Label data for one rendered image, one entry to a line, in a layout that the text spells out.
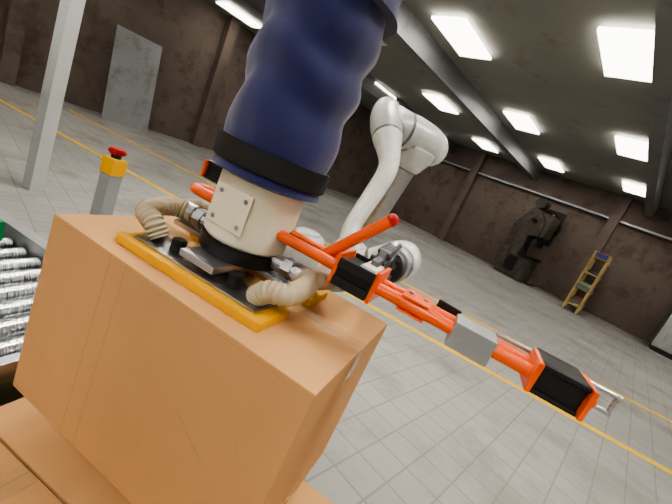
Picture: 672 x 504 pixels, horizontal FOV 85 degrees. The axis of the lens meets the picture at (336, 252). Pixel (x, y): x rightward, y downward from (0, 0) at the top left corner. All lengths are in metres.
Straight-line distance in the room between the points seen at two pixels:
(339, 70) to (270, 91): 0.12
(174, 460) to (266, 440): 0.20
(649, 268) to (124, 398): 15.11
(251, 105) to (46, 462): 0.85
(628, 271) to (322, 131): 14.89
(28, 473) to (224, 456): 0.50
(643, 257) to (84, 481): 15.15
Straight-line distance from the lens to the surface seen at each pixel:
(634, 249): 15.39
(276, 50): 0.67
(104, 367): 0.81
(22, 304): 1.56
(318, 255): 0.67
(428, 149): 1.38
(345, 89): 0.67
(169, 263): 0.71
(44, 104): 4.32
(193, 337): 0.64
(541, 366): 0.64
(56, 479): 1.05
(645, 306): 15.34
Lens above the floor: 1.35
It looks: 13 degrees down
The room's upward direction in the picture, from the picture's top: 23 degrees clockwise
